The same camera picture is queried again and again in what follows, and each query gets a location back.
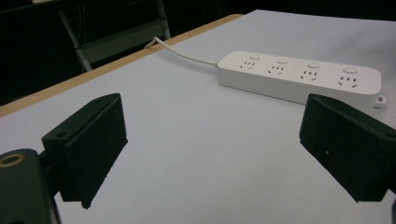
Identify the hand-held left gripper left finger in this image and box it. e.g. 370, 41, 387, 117
41, 92, 129, 210

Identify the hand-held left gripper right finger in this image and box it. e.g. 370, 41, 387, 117
299, 92, 396, 203

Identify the white power strip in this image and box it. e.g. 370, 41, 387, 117
217, 50, 382, 109

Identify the small white plug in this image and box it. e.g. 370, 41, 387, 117
373, 95, 388, 110

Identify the metal stand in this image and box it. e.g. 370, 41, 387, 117
57, 0, 172, 73

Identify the white power strip cable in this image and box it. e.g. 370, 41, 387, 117
144, 36, 219, 67

